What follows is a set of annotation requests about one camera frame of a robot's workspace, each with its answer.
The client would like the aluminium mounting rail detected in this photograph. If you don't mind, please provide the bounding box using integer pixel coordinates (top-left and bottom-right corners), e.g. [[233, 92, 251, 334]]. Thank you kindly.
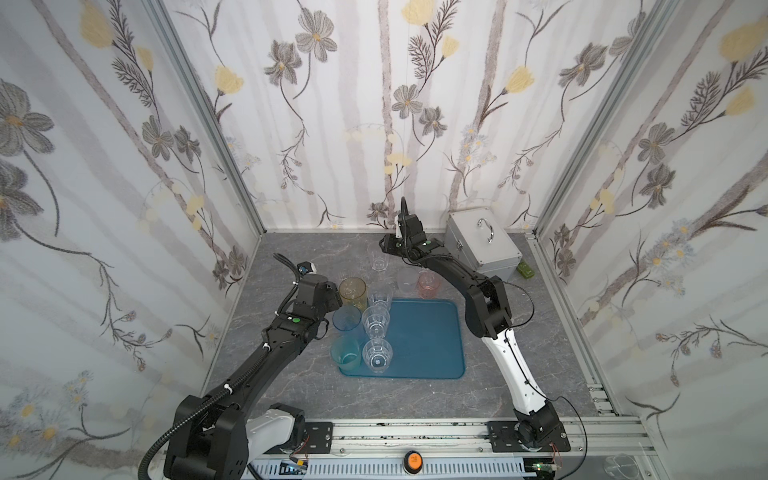
[[239, 410, 669, 479]]

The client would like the teal plastic tray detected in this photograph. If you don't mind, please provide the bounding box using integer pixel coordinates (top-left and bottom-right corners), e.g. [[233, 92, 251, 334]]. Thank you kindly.
[[339, 298, 465, 380]]

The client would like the orange emergency button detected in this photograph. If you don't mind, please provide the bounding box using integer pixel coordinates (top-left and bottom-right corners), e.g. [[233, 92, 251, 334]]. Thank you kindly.
[[403, 450, 424, 475]]

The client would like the blue plastic tumbler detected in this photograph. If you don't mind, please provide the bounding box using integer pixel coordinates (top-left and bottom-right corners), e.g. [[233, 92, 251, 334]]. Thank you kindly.
[[332, 305, 364, 338]]

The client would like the green small object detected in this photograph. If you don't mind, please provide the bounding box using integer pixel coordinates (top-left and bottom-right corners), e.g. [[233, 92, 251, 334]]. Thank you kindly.
[[516, 260, 535, 280]]

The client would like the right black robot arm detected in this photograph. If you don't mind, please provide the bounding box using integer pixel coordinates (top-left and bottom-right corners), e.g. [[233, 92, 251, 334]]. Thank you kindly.
[[379, 198, 571, 452]]

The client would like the clear faceted glass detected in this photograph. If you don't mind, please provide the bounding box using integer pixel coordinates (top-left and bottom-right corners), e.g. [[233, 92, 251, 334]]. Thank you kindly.
[[368, 247, 390, 273], [361, 303, 390, 339], [367, 283, 394, 310], [362, 338, 394, 374]]

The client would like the yellow plastic tumbler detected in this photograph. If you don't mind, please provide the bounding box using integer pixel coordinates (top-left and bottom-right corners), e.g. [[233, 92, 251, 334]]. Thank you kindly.
[[339, 277, 368, 312]]

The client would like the pink plastic cup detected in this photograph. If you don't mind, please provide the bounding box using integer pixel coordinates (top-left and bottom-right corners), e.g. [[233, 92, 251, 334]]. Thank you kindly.
[[417, 270, 442, 299]]

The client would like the silver aluminium case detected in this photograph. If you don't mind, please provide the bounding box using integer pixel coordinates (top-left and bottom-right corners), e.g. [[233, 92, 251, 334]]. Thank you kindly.
[[444, 208, 522, 281]]

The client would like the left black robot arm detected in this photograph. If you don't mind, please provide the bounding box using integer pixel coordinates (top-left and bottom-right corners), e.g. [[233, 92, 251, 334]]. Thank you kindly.
[[137, 253, 342, 479]]

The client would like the frosted clear cup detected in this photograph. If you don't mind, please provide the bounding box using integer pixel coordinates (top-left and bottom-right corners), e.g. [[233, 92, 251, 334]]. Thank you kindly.
[[396, 267, 420, 295]]

